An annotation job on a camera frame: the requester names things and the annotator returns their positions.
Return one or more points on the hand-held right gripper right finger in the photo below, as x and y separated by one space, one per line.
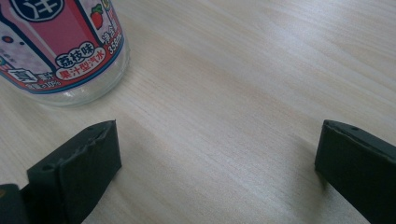
358 168

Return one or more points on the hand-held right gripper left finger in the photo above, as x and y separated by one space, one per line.
81 174

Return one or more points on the glass bottle with pink label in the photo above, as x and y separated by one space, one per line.
59 46

